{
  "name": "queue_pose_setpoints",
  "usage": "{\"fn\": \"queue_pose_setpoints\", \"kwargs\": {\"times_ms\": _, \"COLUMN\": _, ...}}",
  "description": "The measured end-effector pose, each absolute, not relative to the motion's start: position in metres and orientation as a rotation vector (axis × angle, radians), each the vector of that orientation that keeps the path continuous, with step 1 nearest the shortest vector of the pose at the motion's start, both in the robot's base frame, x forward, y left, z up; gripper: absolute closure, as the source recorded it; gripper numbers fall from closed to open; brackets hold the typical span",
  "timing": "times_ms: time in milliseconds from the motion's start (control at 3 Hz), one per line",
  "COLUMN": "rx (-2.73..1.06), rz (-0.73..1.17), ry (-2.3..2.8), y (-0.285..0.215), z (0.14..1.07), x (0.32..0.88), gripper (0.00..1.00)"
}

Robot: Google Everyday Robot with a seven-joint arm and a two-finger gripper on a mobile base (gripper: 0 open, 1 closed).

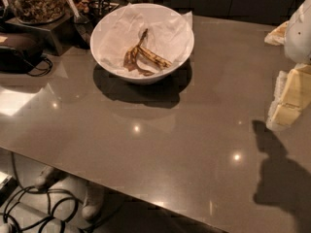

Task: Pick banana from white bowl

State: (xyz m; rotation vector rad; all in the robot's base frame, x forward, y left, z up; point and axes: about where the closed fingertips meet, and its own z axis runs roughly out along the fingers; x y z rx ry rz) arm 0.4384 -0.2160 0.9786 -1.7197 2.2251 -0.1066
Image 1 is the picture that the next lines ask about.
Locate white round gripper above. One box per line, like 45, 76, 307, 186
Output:
264, 0, 311, 131

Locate black device with cable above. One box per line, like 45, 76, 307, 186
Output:
0, 32, 52, 77

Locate white ceramic bowl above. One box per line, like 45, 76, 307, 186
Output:
89, 2, 195, 85

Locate black wire basket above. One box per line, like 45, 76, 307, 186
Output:
89, 0, 120, 19

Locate brown banana peel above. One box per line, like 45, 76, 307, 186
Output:
123, 29, 172, 77

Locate glass jar of nuts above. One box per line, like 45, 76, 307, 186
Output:
8, 0, 65, 24

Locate metal scoop with tag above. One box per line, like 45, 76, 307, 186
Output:
67, 0, 93, 47

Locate white paper napkin liner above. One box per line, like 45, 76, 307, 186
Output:
97, 3, 194, 78

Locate black floor cables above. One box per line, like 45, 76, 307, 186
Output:
0, 151, 98, 233

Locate dark metal stand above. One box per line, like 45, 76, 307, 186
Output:
5, 12, 76, 56

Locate white table leg foot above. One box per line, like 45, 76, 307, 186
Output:
34, 166, 105, 221

